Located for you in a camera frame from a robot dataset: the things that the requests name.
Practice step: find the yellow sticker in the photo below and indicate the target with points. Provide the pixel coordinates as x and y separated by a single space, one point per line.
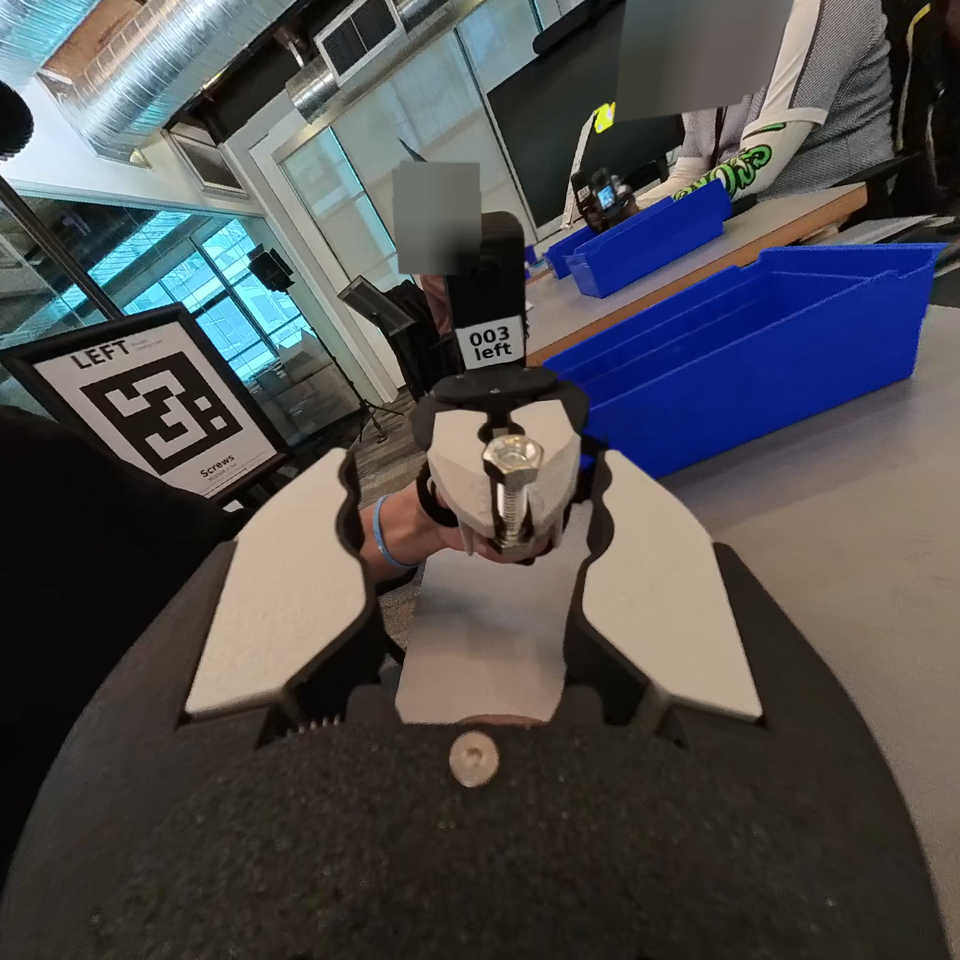
604 120

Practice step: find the dark grey flat panel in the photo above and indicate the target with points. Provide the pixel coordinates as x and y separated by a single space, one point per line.
885 229

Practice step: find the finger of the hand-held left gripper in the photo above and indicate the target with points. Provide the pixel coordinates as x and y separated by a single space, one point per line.
559 465
457 472

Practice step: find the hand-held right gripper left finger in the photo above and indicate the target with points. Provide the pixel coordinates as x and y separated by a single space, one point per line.
277 600

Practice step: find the white wall vent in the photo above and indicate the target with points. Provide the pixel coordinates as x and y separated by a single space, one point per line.
360 37

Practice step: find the person's left hand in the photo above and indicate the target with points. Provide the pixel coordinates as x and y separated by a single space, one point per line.
457 541

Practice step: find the silver spiral air duct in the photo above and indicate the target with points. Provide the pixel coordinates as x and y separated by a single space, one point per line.
150 75
315 90
45 30

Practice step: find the black jacket yellow stripes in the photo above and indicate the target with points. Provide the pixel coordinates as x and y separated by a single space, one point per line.
930 97

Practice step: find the dark wall screen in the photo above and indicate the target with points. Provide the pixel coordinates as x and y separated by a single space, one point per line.
547 135

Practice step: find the black studio light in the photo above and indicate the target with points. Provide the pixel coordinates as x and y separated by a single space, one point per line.
270 268

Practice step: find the black tilted monitor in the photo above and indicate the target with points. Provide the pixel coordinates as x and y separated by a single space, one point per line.
375 304

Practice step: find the person's black sweater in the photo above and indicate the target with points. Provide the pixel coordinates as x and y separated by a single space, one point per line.
90 562

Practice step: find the framed code sign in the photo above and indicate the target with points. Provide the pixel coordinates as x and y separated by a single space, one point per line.
150 405

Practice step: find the blue wristband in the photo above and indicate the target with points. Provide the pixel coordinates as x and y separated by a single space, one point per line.
377 525

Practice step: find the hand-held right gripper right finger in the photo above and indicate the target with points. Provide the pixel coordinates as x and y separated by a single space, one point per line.
667 600

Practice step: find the black round-top stand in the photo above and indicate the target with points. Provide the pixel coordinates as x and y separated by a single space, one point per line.
13 120

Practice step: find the wood-edged table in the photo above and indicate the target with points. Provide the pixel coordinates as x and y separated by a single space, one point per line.
787 225

